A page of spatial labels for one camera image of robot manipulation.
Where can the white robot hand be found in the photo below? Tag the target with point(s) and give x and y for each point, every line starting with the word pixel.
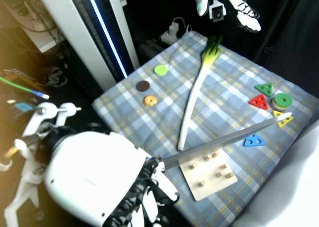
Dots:
pixel 245 19
pixel 94 167

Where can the long toy leek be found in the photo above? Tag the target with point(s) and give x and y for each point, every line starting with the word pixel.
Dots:
pixel 197 92

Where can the wooden peg base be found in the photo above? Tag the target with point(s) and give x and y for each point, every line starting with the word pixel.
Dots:
pixel 211 184

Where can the blue plaid tablecloth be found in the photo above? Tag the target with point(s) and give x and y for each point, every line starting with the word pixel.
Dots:
pixel 236 75

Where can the green triangle block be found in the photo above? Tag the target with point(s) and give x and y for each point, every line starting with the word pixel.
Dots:
pixel 260 87

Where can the white plug adapter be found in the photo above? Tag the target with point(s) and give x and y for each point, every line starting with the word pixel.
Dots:
pixel 174 27

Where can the white power strip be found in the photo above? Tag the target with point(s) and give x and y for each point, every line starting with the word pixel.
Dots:
pixel 168 37

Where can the red triangle block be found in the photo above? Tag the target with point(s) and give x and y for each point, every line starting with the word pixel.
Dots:
pixel 254 103

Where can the butter cookie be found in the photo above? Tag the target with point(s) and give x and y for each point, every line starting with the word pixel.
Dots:
pixel 150 100

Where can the brown sandwich cookie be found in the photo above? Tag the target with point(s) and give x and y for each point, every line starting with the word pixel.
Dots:
pixel 143 85

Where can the green sandwich cookie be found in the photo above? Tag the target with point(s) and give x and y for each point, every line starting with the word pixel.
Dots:
pixel 160 70

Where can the yellow triangle block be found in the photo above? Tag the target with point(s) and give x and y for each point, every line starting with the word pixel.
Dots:
pixel 282 123

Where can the blue triangle block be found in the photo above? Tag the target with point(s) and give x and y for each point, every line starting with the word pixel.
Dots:
pixel 249 143

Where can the white column with blue light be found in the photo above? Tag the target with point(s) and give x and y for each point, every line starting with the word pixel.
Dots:
pixel 74 37

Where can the white panel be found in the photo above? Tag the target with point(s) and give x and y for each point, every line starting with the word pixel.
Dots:
pixel 286 182

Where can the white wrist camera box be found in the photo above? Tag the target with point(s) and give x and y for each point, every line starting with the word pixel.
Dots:
pixel 218 13

